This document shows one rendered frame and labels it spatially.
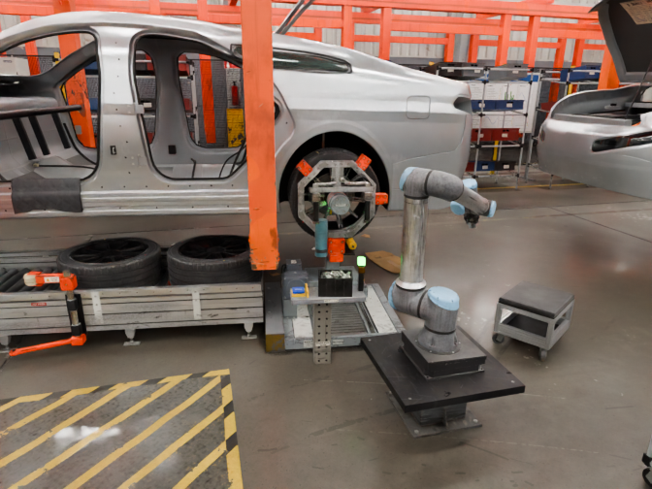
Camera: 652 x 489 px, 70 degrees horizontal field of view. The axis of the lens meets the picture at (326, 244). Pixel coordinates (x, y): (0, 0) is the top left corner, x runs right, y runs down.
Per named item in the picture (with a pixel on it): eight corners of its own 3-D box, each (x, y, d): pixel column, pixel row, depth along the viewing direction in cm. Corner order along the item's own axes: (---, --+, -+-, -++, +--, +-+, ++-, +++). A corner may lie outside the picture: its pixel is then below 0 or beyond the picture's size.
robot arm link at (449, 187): (456, 171, 198) (500, 200, 253) (429, 167, 206) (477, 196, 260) (449, 197, 199) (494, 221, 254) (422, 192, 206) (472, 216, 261)
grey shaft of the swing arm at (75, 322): (88, 341, 298) (76, 268, 282) (85, 345, 293) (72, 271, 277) (73, 342, 297) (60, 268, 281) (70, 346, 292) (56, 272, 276)
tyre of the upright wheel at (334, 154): (379, 151, 351) (292, 142, 340) (387, 156, 329) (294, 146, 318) (366, 236, 371) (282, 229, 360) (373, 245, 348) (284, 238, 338)
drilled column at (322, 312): (328, 354, 295) (329, 293, 281) (330, 363, 285) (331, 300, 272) (312, 355, 293) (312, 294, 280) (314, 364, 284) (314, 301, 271)
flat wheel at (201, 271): (248, 257, 383) (247, 229, 376) (275, 287, 327) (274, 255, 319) (164, 269, 357) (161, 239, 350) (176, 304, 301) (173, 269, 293)
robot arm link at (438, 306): (447, 336, 220) (452, 301, 214) (415, 323, 230) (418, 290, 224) (461, 324, 231) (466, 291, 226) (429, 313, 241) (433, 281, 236)
